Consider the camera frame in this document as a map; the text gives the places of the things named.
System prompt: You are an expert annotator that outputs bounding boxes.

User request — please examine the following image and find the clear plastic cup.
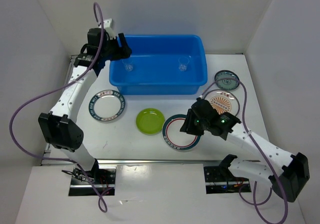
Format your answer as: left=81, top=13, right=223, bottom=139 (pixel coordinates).
left=122, top=59, right=134, bottom=72
left=178, top=56, right=190, bottom=72

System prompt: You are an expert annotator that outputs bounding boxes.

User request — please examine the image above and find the white plate red green rim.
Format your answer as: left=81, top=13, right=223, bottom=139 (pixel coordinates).
left=162, top=114, right=200, bottom=152

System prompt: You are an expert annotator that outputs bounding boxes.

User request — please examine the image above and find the white plate dark lettered rim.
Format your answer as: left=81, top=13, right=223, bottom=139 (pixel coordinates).
left=88, top=90, right=126, bottom=122

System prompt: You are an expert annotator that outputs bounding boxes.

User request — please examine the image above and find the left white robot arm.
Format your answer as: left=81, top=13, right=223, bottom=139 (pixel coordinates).
left=38, top=28, right=132, bottom=184

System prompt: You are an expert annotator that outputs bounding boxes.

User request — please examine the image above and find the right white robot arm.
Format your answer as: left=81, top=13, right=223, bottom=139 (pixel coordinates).
left=180, top=98, right=310, bottom=202

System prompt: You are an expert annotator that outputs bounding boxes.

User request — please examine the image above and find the blue plastic bin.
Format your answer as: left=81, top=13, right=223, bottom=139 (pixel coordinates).
left=109, top=35, right=208, bottom=95

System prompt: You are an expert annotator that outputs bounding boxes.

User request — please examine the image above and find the orange sunburst plate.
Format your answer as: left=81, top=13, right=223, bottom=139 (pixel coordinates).
left=203, top=89, right=240, bottom=116

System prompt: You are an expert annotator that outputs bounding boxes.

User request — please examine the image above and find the small teal patterned plate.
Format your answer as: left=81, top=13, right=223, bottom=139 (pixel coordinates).
left=214, top=70, right=240, bottom=91

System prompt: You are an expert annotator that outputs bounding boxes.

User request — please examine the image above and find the green plastic plate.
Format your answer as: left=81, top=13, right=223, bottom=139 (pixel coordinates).
left=135, top=108, right=165, bottom=135

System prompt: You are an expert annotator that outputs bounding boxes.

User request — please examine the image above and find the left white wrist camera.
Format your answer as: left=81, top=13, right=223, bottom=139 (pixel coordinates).
left=103, top=18, right=116, bottom=40

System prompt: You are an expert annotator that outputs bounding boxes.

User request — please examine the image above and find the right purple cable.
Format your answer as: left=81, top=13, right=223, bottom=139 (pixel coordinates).
left=199, top=80, right=288, bottom=224

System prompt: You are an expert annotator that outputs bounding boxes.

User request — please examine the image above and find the purple cable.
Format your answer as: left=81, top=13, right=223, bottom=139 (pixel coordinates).
left=199, top=80, right=288, bottom=224
left=9, top=2, right=108, bottom=213

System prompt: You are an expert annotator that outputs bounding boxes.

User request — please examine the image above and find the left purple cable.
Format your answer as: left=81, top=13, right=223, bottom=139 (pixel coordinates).
left=9, top=2, right=108, bottom=213

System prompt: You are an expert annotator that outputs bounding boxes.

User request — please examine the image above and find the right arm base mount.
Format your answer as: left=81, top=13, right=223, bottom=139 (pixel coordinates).
left=203, top=166, right=251, bottom=194

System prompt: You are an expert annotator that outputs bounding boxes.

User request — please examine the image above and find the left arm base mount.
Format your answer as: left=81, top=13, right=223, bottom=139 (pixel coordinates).
left=62, top=166, right=117, bottom=196

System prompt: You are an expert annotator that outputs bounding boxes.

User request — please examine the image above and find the aluminium rail frame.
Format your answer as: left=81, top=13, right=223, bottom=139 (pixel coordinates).
left=39, top=54, right=276, bottom=166

